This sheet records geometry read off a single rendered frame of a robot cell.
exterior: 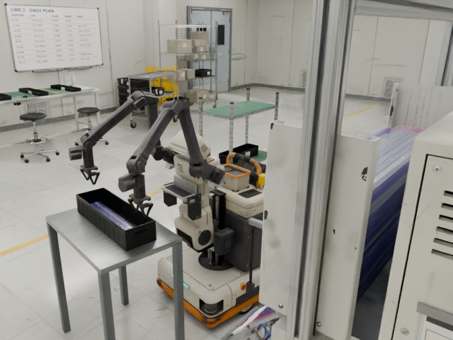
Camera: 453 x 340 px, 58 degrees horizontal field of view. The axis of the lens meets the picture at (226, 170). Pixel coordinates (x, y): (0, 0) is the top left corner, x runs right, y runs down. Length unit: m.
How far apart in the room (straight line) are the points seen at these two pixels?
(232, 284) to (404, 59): 9.20
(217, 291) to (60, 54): 6.60
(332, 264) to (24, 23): 7.81
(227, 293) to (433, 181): 2.21
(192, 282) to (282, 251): 2.08
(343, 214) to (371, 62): 10.90
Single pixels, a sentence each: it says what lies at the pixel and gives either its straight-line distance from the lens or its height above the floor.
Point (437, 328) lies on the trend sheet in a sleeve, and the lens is 0.64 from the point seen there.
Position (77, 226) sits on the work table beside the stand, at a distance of 2.37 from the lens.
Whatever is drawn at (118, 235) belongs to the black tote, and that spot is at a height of 0.86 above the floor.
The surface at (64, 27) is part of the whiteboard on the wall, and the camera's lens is 8.55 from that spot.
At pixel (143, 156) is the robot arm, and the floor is 1.26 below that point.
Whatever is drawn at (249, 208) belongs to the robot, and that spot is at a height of 0.76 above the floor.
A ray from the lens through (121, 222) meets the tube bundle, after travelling 2.24.
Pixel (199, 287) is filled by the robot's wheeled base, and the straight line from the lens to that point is 2.68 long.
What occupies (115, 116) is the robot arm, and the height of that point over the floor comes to 1.35.
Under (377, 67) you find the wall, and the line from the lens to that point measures 11.41.
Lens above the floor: 1.85
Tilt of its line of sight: 20 degrees down
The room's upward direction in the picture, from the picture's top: 1 degrees clockwise
